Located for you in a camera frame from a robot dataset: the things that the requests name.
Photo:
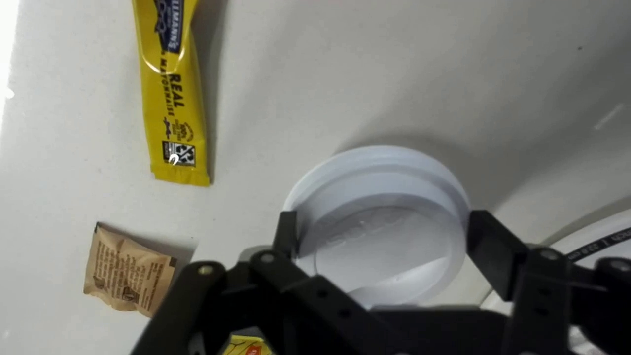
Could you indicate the yellow mayonnaise packet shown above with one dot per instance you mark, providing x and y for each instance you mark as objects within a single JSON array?
[{"x": 169, "y": 84}]

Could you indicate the brown sugar packet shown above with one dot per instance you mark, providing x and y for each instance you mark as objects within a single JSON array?
[{"x": 126, "y": 275}]

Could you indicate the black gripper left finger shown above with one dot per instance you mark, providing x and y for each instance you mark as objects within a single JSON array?
[{"x": 293, "y": 313}]

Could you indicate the yellow packet on plate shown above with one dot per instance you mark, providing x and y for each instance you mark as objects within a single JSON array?
[{"x": 246, "y": 346}]

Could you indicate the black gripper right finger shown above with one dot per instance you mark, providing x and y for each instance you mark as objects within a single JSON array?
[{"x": 550, "y": 293}]

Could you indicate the white plastic cup lid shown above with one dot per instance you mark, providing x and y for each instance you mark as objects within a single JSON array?
[{"x": 384, "y": 224}]

